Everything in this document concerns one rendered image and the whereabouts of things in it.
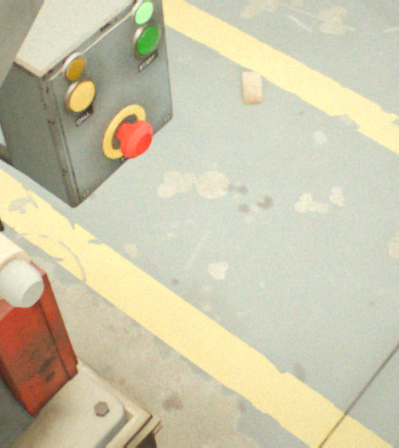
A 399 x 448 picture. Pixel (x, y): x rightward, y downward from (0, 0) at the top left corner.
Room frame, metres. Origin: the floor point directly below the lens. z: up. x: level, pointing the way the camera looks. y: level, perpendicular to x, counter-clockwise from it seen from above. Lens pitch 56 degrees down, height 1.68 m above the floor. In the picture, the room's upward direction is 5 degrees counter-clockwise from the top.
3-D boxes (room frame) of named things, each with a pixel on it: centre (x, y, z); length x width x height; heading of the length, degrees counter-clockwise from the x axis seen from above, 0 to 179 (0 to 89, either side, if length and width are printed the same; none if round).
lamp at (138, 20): (0.63, 0.03, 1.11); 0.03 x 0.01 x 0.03; 136
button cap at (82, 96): (0.57, 0.09, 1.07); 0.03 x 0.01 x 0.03; 136
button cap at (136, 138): (0.60, 0.05, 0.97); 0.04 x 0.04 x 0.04; 46
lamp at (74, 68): (0.57, 0.09, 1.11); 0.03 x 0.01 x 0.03; 136
